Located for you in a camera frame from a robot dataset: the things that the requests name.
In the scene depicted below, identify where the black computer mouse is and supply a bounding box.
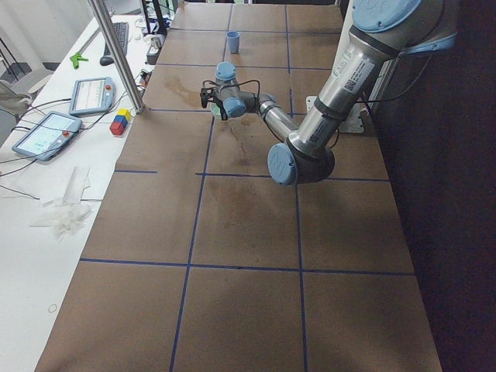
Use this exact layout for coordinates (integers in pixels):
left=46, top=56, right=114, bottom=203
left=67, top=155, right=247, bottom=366
left=99, top=55, right=114, bottom=67

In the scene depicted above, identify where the red toy block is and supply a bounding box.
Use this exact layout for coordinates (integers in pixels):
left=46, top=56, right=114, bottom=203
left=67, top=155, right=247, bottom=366
left=109, top=121, right=126, bottom=136

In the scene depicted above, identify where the yellow toy block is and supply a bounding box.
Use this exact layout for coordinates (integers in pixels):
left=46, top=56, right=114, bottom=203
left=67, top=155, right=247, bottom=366
left=115, top=108, right=132, bottom=122

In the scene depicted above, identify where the near teach pendant tablet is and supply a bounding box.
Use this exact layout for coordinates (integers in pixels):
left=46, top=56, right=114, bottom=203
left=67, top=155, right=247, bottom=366
left=12, top=112, right=82, bottom=161

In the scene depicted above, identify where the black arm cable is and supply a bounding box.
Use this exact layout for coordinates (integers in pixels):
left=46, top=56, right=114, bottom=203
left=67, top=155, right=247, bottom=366
left=202, top=79, right=260, bottom=117

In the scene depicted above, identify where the light blue plastic cup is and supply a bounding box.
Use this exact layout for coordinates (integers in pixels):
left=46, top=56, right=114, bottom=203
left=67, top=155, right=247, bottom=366
left=226, top=31, right=240, bottom=54

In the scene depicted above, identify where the teach pendant tablet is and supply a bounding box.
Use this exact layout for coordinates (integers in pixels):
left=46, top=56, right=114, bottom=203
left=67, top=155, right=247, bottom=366
left=69, top=77, right=115, bottom=117
left=12, top=112, right=82, bottom=161

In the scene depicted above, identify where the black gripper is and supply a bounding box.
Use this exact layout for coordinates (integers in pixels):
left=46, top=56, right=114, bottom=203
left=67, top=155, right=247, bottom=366
left=201, top=88, right=218, bottom=108

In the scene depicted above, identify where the white folded paper sheet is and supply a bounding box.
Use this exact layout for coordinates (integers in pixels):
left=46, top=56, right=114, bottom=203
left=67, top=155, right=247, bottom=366
left=62, top=167, right=90, bottom=205

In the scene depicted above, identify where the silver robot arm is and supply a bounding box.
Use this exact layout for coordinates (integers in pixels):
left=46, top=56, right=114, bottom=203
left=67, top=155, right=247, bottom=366
left=200, top=1, right=460, bottom=186

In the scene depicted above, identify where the blue toy block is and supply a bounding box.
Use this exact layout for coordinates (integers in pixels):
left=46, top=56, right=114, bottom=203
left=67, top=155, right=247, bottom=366
left=113, top=115, right=128, bottom=127

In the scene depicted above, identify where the brown paper table cover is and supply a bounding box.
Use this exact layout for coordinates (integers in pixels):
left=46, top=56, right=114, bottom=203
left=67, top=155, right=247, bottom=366
left=36, top=4, right=441, bottom=371

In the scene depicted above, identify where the far teach pendant tablet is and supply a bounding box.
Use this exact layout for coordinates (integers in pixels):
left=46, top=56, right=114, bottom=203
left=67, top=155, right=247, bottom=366
left=69, top=77, right=115, bottom=117

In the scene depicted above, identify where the black computer keyboard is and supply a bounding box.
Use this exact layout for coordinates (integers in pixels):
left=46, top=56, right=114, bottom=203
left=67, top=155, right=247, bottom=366
left=102, top=22, right=129, bottom=58

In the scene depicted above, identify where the mint green bowl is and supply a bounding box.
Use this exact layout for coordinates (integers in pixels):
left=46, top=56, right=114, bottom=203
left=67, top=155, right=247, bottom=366
left=210, top=104, right=222, bottom=117

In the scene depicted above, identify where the green plastic tool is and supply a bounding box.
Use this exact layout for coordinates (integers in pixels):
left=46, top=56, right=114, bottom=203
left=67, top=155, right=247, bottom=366
left=70, top=52, right=88, bottom=70

